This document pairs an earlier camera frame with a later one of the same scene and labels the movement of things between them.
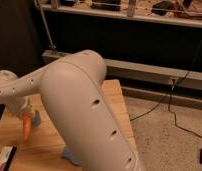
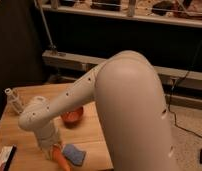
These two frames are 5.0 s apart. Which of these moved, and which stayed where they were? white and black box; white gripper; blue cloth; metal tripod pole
Moved: white gripper
Stayed: white and black box; metal tripod pole; blue cloth
